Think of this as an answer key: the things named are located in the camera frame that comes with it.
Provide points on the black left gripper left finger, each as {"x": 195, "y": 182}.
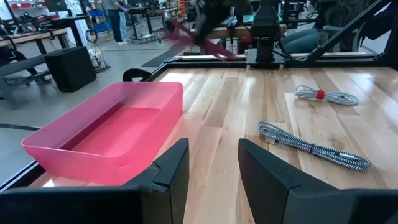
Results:
{"x": 93, "y": 205}

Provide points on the black box on floor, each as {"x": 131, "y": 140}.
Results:
{"x": 71, "y": 68}

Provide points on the black diagonal frame strut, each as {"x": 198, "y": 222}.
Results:
{"x": 345, "y": 31}

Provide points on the black floor mat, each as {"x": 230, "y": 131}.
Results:
{"x": 164, "y": 54}

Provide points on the seated person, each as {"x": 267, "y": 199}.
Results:
{"x": 306, "y": 39}

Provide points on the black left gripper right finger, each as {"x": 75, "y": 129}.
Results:
{"x": 295, "y": 202}

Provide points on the wooden background table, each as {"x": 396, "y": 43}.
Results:
{"x": 239, "y": 31}

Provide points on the wooden workbench with black legs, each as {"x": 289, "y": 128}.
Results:
{"x": 31, "y": 36}

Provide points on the grey low bench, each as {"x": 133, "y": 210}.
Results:
{"x": 18, "y": 67}

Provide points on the pink plastic bin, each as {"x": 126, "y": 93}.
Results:
{"x": 124, "y": 130}

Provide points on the dark monitor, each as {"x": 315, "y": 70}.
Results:
{"x": 56, "y": 4}

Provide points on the black table frame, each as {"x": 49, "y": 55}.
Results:
{"x": 280, "y": 63}

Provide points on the black curved clamp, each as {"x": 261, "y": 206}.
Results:
{"x": 132, "y": 73}

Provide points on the standing person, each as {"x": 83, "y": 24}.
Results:
{"x": 115, "y": 21}

